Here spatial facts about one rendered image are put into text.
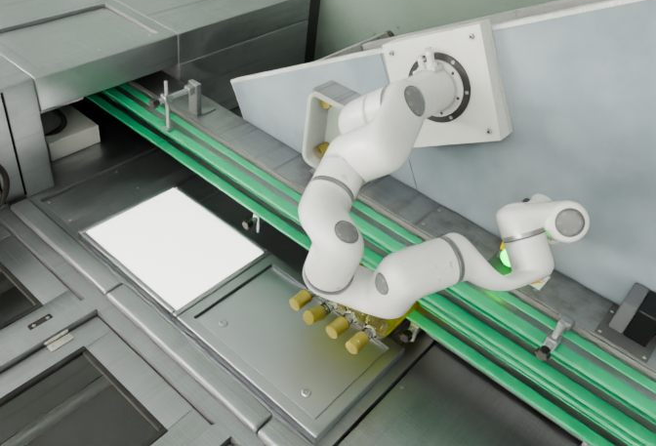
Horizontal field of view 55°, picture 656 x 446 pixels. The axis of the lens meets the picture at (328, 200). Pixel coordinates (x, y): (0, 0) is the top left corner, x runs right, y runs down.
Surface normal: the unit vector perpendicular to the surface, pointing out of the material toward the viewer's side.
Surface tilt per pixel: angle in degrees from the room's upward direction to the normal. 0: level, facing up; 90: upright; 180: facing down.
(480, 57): 5
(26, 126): 90
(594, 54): 0
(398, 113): 88
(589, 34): 0
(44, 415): 90
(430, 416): 89
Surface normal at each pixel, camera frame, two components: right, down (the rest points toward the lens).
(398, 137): 0.67, -0.15
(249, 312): 0.11, -0.77
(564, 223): -0.12, -0.01
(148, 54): 0.75, 0.47
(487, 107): -0.62, 0.36
